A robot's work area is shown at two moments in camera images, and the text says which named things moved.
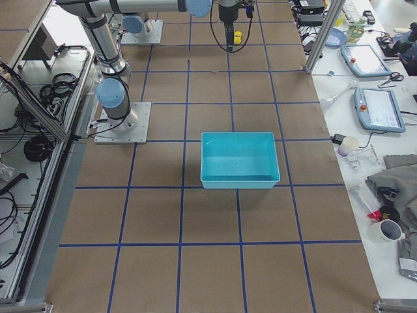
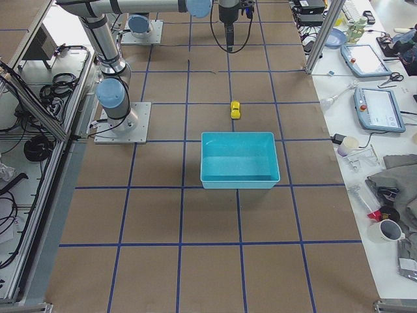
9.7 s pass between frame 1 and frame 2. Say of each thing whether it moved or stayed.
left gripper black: stayed
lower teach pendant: stayed
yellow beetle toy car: moved
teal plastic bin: stayed
